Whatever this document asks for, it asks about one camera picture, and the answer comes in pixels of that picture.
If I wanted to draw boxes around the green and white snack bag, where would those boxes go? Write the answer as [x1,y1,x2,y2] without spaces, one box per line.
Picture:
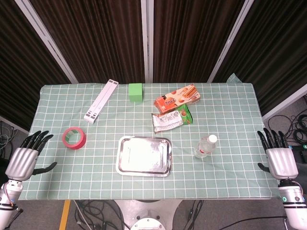
[151,103,193,134]

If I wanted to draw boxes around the green cube block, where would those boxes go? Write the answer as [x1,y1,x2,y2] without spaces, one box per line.
[128,83,143,103]

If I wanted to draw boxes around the green checkered tablecloth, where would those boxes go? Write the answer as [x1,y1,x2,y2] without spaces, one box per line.
[18,73,280,201]

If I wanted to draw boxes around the stainless steel tray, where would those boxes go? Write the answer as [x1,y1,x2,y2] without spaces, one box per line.
[115,136,173,177]

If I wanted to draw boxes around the red tape roll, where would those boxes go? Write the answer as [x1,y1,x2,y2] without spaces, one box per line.
[62,127,87,150]

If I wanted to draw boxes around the white folding laptop stand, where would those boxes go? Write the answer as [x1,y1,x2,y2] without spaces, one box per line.
[83,79,119,125]

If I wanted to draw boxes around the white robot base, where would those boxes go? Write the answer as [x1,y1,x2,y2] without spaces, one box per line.
[114,199,182,230]

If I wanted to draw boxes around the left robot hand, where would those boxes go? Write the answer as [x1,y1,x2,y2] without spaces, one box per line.
[5,130,58,181]

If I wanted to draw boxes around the black floor cables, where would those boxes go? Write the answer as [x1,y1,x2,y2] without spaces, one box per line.
[73,199,128,230]
[267,94,307,147]

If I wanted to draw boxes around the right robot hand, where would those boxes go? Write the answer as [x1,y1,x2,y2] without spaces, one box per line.
[257,127,299,181]

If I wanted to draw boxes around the orange wafer biscuit box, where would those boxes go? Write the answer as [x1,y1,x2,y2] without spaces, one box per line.
[153,83,201,114]

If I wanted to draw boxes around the yellow floor tape strip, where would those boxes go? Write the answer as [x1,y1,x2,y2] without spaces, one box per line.
[59,200,71,230]

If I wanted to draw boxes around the clear plastic bottle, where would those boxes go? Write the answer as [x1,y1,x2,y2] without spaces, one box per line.
[194,134,218,159]

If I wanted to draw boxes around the white partition frame post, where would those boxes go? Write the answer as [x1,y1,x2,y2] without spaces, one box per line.
[207,0,254,83]
[141,0,154,83]
[14,0,79,84]

